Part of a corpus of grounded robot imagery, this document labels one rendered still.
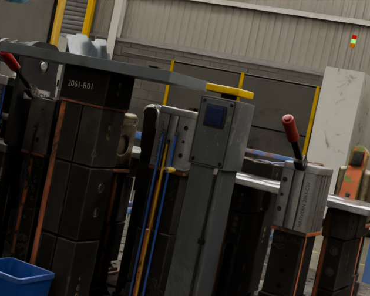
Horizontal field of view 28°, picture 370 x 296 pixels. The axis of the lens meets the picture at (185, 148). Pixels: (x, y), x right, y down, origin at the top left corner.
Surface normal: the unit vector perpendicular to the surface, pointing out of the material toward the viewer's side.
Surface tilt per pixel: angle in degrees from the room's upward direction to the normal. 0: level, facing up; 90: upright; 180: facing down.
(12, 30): 91
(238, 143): 90
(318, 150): 90
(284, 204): 90
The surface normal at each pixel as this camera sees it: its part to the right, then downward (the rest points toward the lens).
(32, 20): 0.92, 0.22
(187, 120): -0.47, -0.05
